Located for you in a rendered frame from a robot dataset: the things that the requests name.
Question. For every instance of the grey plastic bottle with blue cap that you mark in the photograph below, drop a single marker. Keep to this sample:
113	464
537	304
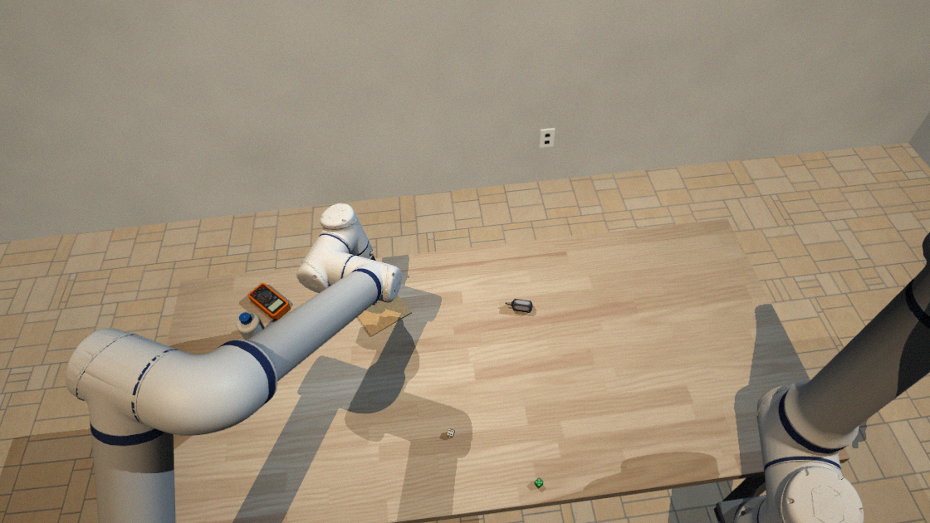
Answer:
249	324

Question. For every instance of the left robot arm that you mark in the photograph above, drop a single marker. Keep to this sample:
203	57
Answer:
133	384

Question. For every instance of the orange digital multimeter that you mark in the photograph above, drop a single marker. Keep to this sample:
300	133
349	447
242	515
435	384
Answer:
266	299

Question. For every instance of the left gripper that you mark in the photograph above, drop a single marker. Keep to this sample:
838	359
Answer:
368	253

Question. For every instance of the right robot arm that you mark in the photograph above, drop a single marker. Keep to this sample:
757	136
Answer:
803	429

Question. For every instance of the orange square mat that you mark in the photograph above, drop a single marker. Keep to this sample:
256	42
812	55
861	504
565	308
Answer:
381	315

